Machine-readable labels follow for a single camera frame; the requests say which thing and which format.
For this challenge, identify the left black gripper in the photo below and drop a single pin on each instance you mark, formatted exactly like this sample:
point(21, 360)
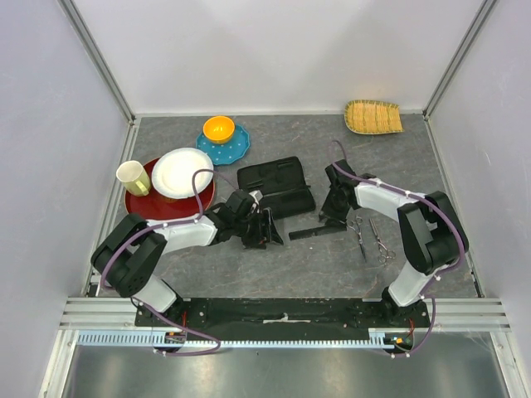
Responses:
point(258, 240)

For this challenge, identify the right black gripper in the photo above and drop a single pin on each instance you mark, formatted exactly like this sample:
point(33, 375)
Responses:
point(335, 217)

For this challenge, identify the black straight comb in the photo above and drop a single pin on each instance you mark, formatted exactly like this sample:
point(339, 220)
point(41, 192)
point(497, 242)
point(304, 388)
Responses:
point(317, 231)

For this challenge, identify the silver scissors with black blades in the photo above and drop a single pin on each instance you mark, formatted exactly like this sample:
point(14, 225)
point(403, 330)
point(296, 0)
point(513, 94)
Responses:
point(356, 226)

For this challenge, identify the black zipper tool case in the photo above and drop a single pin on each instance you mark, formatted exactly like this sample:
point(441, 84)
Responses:
point(282, 184)

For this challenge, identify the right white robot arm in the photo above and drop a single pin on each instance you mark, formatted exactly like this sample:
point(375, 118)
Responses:
point(433, 238)

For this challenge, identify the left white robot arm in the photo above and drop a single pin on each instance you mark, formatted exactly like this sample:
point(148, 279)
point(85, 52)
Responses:
point(128, 256)

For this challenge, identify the silver thinning scissors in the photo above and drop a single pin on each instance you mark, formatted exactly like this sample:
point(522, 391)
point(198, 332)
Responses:
point(385, 254)

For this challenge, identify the teal dotted plate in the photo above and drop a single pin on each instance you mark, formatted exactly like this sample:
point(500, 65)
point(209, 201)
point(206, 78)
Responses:
point(225, 153)

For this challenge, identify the woven bamboo basket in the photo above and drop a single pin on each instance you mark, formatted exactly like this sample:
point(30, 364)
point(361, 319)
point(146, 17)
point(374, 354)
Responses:
point(372, 117)

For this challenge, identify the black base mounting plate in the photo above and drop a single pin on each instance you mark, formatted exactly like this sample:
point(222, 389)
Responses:
point(292, 319)

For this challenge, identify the white paper plate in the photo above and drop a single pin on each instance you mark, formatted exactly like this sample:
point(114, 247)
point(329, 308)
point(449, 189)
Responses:
point(172, 173)

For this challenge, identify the orange bowl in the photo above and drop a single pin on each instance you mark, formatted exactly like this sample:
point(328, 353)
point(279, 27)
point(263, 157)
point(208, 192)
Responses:
point(219, 129)

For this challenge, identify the red round plate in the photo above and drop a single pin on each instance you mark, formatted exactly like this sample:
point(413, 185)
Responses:
point(155, 206)

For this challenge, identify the cream yellow mug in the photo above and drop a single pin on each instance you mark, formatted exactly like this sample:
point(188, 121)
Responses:
point(133, 176)

